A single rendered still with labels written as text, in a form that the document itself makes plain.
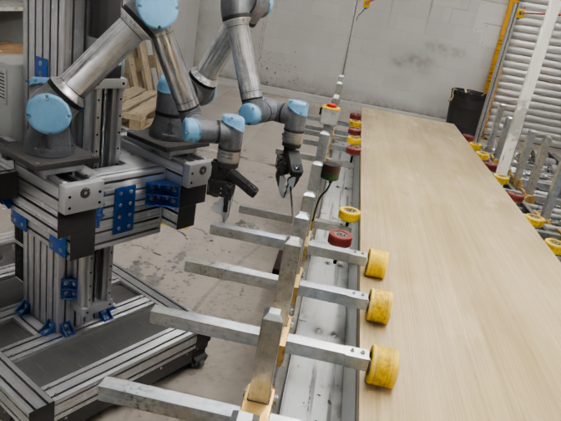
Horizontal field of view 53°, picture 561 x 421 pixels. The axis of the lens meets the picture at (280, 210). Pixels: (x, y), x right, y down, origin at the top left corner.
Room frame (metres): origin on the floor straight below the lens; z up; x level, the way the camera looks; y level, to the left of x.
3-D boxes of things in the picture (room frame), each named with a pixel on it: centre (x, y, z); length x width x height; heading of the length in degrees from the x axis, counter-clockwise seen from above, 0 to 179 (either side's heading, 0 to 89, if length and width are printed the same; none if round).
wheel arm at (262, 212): (2.01, -0.06, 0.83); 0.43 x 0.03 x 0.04; 86
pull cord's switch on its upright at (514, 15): (4.27, -1.39, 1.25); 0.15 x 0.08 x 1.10; 176
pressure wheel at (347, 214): (2.00, -0.26, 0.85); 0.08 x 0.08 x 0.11
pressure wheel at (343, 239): (1.75, -0.21, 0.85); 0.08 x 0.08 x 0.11
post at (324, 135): (2.05, -0.11, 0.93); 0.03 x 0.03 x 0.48; 86
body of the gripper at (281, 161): (2.03, 0.00, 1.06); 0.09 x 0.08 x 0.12; 16
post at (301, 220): (1.30, -0.06, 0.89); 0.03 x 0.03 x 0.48; 86
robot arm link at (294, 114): (2.02, 0.00, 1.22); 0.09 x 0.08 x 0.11; 65
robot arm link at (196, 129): (1.76, 0.30, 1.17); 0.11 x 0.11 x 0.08; 23
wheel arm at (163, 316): (1.01, -0.02, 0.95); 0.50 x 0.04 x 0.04; 86
